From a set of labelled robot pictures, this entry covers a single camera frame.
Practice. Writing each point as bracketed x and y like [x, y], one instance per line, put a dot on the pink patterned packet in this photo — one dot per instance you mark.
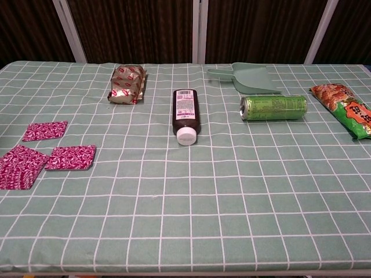
[71, 157]
[18, 168]
[45, 131]

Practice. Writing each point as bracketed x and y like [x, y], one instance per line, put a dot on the pink patterned packet top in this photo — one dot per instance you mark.
[45, 131]

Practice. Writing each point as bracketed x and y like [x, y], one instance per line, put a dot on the brown bottle with white cap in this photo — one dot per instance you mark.
[185, 113]

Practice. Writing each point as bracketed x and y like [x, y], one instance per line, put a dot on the green checkered tablecloth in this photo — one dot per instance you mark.
[188, 202]

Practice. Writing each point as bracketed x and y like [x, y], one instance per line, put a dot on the silver red foil snack bag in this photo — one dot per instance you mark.
[126, 84]

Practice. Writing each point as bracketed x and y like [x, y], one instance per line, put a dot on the mint green plastic dustpan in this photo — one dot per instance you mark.
[252, 79]

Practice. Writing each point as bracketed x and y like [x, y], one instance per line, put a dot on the green drink can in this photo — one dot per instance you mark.
[274, 107]

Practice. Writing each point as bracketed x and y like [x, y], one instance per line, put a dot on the orange green snack bag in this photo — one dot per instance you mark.
[345, 110]

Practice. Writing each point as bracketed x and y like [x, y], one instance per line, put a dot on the white partition post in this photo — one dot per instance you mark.
[71, 32]
[199, 32]
[320, 32]

